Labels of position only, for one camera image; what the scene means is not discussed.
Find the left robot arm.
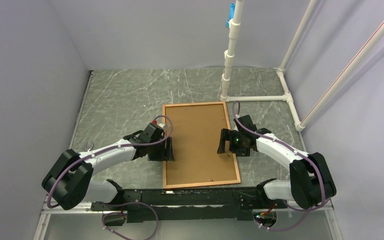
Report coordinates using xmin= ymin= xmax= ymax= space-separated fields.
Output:
xmin=41 ymin=120 xmax=174 ymax=210

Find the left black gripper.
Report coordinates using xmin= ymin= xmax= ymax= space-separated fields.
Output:
xmin=147 ymin=136 xmax=174 ymax=161

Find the aluminium rail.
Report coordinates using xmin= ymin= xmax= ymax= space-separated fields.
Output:
xmin=32 ymin=195 xmax=345 ymax=240

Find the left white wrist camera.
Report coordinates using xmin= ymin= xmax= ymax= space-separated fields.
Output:
xmin=152 ymin=120 xmax=169 ymax=131

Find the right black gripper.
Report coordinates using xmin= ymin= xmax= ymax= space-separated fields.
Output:
xmin=217 ymin=128 xmax=250 ymax=157

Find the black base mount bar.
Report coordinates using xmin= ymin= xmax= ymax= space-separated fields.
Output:
xmin=90 ymin=185 xmax=286 ymax=223

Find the blue clip on pipe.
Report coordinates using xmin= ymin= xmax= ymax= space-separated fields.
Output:
xmin=225 ymin=3 xmax=236 ymax=29

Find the wooden picture frame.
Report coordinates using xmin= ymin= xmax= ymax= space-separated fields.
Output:
xmin=162 ymin=101 xmax=242 ymax=189

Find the brown backing board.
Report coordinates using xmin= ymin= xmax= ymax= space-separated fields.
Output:
xmin=165 ymin=104 xmax=239 ymax=186

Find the silver wrench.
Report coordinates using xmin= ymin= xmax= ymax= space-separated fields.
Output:
xmin=84 ymin=141 xmax=95 ymax=152

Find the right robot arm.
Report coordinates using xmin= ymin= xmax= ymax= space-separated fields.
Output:
xmin=217 ymin=115 xmax=337 ymax=210

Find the white pvc pipe stand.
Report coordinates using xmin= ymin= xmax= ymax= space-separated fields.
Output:
xmin=219 ymin=0 xmax=384 ymax=132

